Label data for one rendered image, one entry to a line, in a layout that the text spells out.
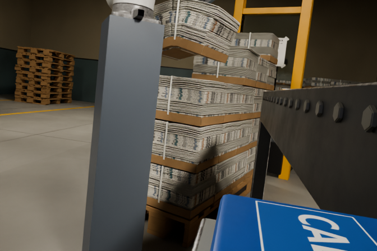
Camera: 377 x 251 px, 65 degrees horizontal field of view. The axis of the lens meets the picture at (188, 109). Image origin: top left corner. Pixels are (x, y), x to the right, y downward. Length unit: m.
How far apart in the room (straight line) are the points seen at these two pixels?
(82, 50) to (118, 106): 8.75
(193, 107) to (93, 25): 8.48
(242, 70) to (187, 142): 0.70
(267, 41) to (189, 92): 1.25
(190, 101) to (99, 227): 0.68
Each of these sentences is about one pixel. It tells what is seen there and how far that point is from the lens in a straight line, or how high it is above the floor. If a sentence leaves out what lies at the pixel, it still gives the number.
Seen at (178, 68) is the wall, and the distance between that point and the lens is 8.68.
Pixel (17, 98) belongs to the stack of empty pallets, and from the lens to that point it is 8.17.
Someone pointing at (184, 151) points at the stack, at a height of 0.47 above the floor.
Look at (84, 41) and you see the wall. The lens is 9.81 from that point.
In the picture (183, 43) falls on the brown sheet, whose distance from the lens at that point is 1.45.
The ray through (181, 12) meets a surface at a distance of 1.50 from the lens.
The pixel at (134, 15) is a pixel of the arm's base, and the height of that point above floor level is 1.01.
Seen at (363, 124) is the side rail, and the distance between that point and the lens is 0.23.
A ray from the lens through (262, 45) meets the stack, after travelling 2.56.
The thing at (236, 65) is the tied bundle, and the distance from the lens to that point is 1.96.
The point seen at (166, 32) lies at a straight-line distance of 1.51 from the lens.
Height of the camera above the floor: 0.78
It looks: 4 degrees down
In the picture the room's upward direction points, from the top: 6 degrees clockwise
